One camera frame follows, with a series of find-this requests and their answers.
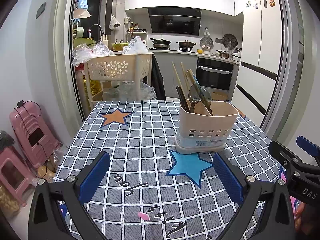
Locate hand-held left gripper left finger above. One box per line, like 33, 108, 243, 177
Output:
27, 151, 112, 240

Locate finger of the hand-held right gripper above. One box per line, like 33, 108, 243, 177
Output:
269, 141, 320, 178
296, 135, 320, 159

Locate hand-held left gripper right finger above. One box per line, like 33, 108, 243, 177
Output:
212, 152, 297, 240

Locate beige plastic utensil holder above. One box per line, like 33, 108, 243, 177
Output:
174, 101, 239, 155

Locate dark metal spoon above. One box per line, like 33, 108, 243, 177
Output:
200, 88, 213, 117
188, 83, 202, 113

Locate black chopstick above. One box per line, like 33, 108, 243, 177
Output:
175, 85, 187, 112
178, 86, 191, 113

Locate wooden chopstick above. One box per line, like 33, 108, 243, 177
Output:
189, 69, 202, 88
171, 61, 187, 102
180, 62, 193, 92
186, 70, 198, 87

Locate person's right hand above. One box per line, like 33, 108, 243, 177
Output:
294, 202, 320, 235

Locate clear bag yellow contents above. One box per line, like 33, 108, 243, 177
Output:
36, 147, 68, 183
0, 180, 22, 218

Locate grey checkered star tablecloth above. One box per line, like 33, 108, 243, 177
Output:
54, 100, 298, 240

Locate tall pink plastic stool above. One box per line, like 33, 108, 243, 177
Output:
9, 101, 62, 169

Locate cardboard box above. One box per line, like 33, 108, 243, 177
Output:
209, 90, 229, 102

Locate low pink plastic stool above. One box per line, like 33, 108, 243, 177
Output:
0, 147, 37, 207

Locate yellow cooking oil bottle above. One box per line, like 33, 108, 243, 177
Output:
87, 79, 104, 97

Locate clear plastic bags lower shelf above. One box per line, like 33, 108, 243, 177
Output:
102, 81, 157, 102

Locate dark fuzzy cloth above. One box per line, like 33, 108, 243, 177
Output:
0, 131, 15, 153

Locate black built-in oven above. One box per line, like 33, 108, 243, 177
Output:
195, 57, 234, 91

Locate beige perforated basket cart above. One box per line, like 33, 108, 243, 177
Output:
84, 52, 155, 113

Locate white refrigerator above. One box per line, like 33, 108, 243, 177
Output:
230, 0, 284, 125

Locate black hanging garment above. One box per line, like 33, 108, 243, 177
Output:
150, 55, 167, 100

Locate round divided black pan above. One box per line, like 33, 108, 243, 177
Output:
222, 33, 237, 48

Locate clear crumpled plastic bags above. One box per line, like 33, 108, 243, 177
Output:
72, 42, 115, 67

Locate round metal steamer rack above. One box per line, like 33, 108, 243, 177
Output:
199, 36, 214, 50

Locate green plastic basin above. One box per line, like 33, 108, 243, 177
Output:
73, 37, 96, 48

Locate white plastic bag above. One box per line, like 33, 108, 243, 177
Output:
122, 36, 149, 55

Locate black wok with lid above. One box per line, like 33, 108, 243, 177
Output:
176, 40, 197, 50
149, 38, 172, 49

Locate black kitchen faucet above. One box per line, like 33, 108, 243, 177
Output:
88, 24, 105, 40

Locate white spice rack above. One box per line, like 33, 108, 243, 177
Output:
126, 22, 148, 43

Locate hanging clear plastic bag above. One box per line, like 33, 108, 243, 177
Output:
109, 14, 121, 30

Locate black range hood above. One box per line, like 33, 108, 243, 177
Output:
147, 7, 202, 36

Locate grey wall switch panel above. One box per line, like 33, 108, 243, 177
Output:
36, 2, 47, 19

